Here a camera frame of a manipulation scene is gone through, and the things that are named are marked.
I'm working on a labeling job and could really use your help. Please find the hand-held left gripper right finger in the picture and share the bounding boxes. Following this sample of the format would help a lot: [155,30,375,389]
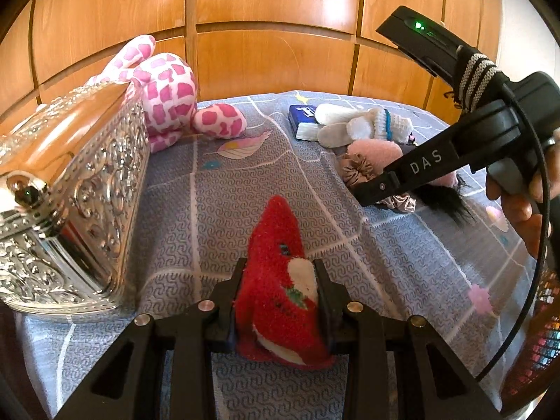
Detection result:
[313,259,502,420]

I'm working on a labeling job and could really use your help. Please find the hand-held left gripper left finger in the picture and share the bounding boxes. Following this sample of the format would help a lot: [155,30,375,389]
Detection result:
[55,258,248,420]

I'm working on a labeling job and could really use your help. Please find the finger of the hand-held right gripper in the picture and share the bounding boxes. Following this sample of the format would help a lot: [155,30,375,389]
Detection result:
[352,167,408,207]

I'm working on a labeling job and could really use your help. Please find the beige satin scrunchie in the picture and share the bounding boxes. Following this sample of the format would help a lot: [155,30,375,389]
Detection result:
[340,153,417,216]

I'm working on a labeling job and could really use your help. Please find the pink towel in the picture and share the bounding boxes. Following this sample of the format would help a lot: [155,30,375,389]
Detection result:
[348,139,459,187]

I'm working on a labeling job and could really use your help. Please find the black hair piece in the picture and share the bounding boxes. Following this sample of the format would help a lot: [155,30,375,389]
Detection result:
[413,179,477,229]

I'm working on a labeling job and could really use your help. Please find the red fluffy sock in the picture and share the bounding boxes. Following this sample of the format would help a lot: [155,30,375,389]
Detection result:
[233,195,337,367]

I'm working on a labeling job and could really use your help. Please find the beige knit glove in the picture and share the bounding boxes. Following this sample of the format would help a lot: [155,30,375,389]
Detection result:
[314,103,414,148]

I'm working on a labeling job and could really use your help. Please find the blue tissue packet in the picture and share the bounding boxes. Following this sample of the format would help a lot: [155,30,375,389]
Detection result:
[289,104,327,141]

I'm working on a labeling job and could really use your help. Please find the person's right hand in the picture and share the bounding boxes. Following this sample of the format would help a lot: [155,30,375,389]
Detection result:
[485,157,548,260]

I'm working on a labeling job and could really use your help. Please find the silver embossed tissue box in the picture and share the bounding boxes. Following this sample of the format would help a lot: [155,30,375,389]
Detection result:
[0,82,152,322]

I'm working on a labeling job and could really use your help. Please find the rattan chair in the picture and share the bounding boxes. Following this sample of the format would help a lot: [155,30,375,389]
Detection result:
[499,269,560,416]

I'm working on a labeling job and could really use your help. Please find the wooden wardrobe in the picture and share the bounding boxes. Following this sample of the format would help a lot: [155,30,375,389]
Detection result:
[0,0,504,132]

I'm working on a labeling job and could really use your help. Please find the pink spotted plush toy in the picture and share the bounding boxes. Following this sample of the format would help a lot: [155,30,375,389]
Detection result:
[85,34,248,154]

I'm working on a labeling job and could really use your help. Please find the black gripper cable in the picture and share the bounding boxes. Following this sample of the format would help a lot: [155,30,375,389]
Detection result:
[475,83,553,383]

